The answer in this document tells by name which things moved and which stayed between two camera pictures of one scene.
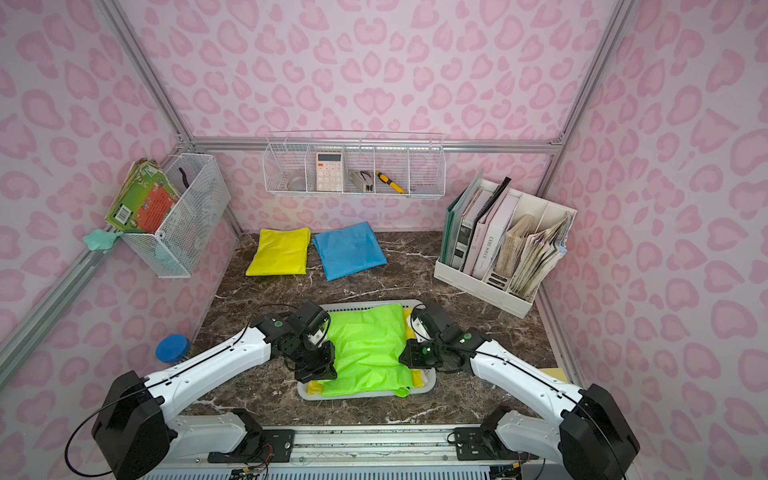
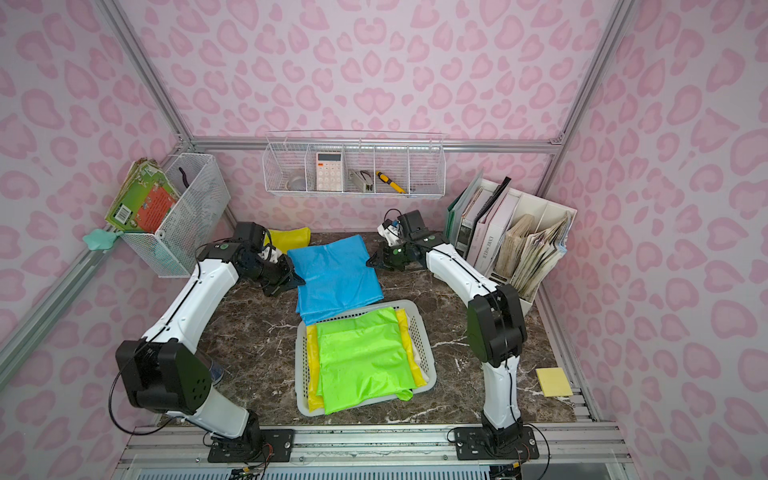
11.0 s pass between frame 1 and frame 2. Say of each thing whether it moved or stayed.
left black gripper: moved
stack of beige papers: stayed
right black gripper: moved
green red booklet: stayed
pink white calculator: stayed
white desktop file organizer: stayed
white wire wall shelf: stayed
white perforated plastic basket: moved
